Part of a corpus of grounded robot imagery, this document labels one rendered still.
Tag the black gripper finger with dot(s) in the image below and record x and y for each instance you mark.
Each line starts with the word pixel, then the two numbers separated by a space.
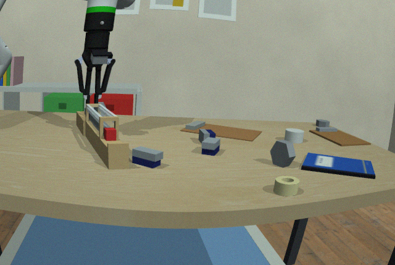
pixel 99 89
pixel 78 63

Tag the blue notebook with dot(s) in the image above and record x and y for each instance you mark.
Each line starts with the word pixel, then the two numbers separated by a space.
pixel 338 165

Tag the pale grey cylinder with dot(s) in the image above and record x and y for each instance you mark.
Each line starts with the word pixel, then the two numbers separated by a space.
pixel 294 135

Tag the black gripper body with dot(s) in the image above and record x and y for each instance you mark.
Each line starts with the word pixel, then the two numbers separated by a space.
pixel 94 40

